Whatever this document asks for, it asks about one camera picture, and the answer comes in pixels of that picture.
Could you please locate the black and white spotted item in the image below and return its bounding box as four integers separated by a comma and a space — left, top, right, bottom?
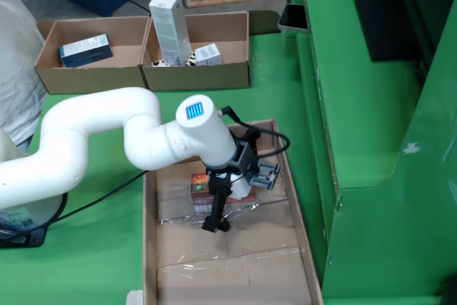
151, 49, 198, 68

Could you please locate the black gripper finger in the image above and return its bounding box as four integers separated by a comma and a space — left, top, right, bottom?
201, 174, 233, 234

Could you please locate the cardboard box holding white cartons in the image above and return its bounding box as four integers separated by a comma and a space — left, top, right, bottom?
140, 11, 252, 92

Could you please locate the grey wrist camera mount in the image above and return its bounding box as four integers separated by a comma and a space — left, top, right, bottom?
228, 139, 283, 191

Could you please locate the cardboard box holding blue carton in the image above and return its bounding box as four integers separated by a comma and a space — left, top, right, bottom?
34, 15, 151, 94

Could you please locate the orange holographic carton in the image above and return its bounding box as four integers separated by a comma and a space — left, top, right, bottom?
190, 172, 257, 215

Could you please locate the white paper scrap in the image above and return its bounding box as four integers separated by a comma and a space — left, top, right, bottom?
126, 289, 144, 305

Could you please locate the clear plastic film strip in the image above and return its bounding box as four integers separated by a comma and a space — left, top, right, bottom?
156, 199, 261, 226

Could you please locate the short black camera cable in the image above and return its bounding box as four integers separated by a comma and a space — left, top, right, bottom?
220, 105, 291, 159

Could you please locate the tall white carton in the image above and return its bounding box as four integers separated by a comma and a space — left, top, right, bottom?
148, 0, 193, 67

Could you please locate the person in white shirt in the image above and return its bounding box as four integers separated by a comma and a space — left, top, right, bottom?
0, 0, 49, 154

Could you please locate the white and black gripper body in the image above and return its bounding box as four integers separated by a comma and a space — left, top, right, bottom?
205, 164, 256, 201

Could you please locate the blue and white carton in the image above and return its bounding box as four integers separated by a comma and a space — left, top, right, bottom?
59, 33, 114, 69

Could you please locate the black smartphone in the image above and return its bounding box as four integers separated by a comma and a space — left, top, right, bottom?
277, 4, 310, 34

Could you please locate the black monitor panel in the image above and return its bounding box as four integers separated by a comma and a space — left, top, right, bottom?
344, 0, 437, 62

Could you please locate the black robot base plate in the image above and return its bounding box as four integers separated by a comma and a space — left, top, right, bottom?
0, 192, 69, 249

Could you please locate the green machine housing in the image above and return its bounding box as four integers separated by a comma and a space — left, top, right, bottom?
285, 0, 457, 301

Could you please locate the small white carton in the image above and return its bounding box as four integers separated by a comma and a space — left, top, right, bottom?
194, 43, 223, 67

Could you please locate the cardboard tray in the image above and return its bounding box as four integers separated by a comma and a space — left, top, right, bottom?
141, 116, 325, 305

